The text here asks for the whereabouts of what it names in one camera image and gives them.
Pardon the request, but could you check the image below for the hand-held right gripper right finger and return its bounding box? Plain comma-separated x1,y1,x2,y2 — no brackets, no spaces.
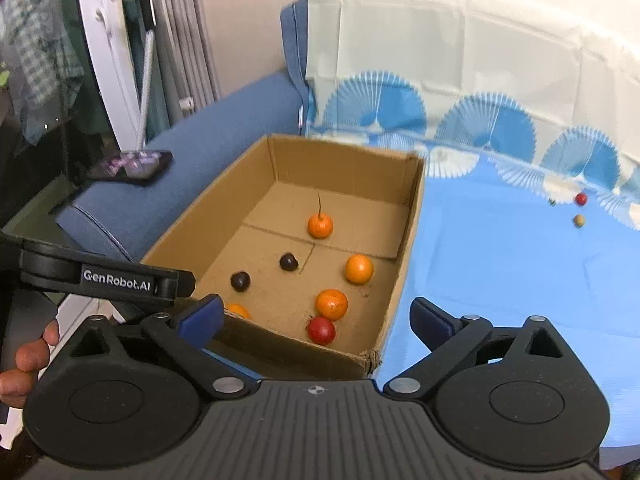
381,296,584,404

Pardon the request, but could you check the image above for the blue upholstered bed frame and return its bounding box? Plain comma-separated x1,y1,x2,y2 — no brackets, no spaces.
55,0,322,267

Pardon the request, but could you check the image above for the orange tangerine with long stem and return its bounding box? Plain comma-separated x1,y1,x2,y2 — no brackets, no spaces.
307,191,334,240

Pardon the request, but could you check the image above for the white framed glass door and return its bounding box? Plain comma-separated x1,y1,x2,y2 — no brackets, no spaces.
0,0,147,243

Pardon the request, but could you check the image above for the black smartphone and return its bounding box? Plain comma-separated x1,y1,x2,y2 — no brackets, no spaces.
86,149,175,184

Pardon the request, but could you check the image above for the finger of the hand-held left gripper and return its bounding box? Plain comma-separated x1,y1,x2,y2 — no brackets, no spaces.
157,267,196,302

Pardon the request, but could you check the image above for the brown cardboard box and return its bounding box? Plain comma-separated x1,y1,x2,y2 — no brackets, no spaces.
140,133,426,380

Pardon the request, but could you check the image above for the person's left hand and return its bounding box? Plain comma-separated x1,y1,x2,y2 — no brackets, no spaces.
0,320,61,409

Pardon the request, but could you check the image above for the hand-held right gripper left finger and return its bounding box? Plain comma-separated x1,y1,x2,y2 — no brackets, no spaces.
64,293,261,404

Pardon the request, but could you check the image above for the blue fan-print bedsheet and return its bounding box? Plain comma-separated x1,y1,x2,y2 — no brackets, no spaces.
299,0,640,450

